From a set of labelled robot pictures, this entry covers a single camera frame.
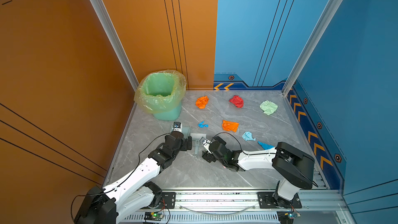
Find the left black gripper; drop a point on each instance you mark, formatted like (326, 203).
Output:
(185, 146)

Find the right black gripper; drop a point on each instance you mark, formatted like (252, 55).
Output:
(208, 157)

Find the grey-blue dustpan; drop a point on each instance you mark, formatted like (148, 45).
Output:
(185, 131)

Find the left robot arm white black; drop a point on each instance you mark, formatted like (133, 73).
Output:
(114, 202)

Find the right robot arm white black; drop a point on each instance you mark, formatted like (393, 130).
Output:
(296, 167)

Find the green trash bin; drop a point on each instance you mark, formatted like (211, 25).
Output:
(171, 115)

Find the orange paper scrap centre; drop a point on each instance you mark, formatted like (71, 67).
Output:
(230, 126)

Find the orange paper scrap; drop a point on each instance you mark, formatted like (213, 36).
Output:
(230, 126)
(201, 102)

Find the small blue paper scrap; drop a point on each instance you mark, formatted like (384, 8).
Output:
(203, 125)

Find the light blue paper scrap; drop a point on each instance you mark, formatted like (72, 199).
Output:
(247, 136)

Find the blue paper scrap right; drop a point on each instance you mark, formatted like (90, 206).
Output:
(265, 146)

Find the orange paper scrap far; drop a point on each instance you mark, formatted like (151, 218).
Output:
(201, 102)

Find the yellow plastic bin liner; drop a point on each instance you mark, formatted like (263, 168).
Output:
(161, 91)

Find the red paper scrap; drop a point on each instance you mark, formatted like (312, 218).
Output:
(237, 101)

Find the light green paper scrap far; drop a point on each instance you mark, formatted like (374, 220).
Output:
(268, 107)

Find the left circuit board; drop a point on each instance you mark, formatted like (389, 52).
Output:
(153, 217)

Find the circuit board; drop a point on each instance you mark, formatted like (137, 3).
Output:
(153, 217)
(287, 217)

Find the right circuit board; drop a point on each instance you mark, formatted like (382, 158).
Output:
(287, 217)

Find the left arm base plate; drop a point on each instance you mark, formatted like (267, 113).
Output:
(165, 199)

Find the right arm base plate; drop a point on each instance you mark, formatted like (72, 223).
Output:
(268, 199)

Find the aluminium mounting rail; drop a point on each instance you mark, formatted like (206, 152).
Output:
(241, 206)

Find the left aluminium corner post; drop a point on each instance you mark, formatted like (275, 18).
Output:
(108, 26)

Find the aluminium corner post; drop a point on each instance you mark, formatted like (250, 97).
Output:
(108, 26)
(323, 22)

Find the right aluminium corner post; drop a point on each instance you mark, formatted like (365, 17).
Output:
(323, 22)

